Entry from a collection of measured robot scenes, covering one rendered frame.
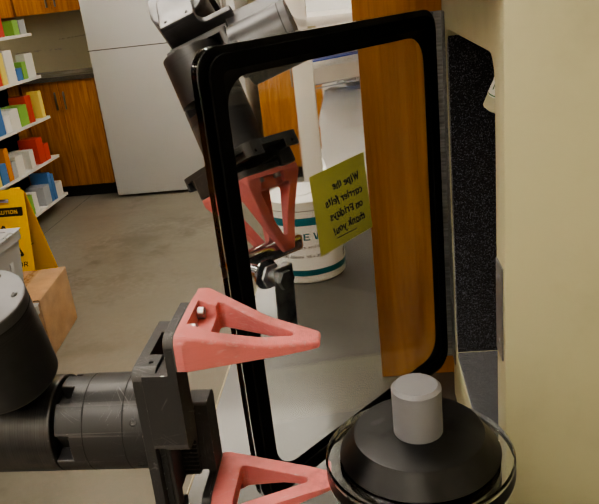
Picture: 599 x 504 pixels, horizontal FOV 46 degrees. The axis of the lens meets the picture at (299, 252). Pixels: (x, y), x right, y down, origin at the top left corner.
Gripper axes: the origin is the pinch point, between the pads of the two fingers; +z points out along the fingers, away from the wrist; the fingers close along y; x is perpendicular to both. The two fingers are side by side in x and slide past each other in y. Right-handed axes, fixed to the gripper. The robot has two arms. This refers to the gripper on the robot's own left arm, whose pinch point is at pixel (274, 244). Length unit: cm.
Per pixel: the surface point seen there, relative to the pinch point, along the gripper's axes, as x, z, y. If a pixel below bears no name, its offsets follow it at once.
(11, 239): -63, -42, 220
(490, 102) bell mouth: -7.9, -3.5, -21.6
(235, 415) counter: -3.4, 17.4, 24.1
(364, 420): 15.2, 11.7, -19.6
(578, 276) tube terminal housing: 0.0, 9.8, -27.2
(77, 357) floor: -82, 11, 256
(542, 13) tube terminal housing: 1.8, -6.1, -32.5
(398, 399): 15.6, 10.5, -23.4
